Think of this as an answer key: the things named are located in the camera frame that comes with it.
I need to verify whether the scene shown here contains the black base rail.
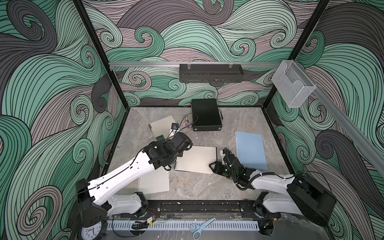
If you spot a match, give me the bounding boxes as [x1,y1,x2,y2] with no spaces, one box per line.
[113,199,322,219]

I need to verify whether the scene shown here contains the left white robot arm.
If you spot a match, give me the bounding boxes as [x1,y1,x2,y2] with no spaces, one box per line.
[76,132,193,228]

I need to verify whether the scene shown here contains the aluminium rail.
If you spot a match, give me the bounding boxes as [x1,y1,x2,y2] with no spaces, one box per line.
[295,62,384,175]
[108,61,281,69]

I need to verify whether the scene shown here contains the black wall tray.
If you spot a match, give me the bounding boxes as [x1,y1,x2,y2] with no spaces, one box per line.
[179,64,244,84]

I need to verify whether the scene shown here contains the light blue spiral notebook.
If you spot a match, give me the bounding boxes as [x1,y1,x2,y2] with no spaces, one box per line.
[236,131,268,170]

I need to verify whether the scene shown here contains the aluminium rail back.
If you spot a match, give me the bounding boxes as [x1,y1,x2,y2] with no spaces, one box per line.
[108,61,281,69]

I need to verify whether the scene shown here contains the white wall clock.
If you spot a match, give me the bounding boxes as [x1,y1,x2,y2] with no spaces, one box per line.
[78,222,102,240]

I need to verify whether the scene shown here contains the blue scissors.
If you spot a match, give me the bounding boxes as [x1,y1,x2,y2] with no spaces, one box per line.
[190,218,216,240]

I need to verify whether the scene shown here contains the clear wall holder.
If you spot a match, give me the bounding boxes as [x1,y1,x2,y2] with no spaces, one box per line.
[272,60,317,108]

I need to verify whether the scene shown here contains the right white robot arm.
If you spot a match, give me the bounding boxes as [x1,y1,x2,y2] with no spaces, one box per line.
[209,148,337,227]

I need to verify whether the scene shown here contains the aluminium rail right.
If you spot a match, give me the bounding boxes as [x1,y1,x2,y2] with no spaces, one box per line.
[295,62,384,175]

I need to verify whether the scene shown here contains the torn white lined page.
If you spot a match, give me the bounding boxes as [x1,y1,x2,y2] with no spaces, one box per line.
[138,168,170,194]

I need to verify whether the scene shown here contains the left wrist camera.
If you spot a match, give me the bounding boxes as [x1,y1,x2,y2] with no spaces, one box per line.
[170,123,180,134]

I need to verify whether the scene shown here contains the black case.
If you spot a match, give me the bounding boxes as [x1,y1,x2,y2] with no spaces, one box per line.
[191,99,223,132]

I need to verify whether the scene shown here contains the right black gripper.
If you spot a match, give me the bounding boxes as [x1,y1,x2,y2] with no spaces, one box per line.
[207,160,237,180]

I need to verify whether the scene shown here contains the beige spiral notebook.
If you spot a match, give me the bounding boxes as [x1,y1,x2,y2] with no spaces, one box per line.
[149,116,177,141]

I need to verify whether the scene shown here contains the dark green spiral notebook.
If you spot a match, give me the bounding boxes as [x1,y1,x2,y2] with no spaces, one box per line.
[175,146,217,174]

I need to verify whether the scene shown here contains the white slotted cable duct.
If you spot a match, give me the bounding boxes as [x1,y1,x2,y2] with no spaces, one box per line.
[107,220,260,231]

